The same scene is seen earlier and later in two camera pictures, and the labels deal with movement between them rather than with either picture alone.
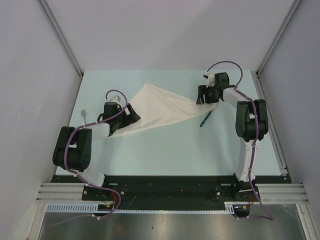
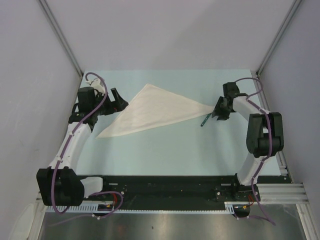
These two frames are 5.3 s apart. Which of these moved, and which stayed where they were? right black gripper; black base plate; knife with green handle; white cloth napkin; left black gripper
Moved: left black gripper; right black gripper
Stayed: black base plate; knife with green handle; white cloth napkin
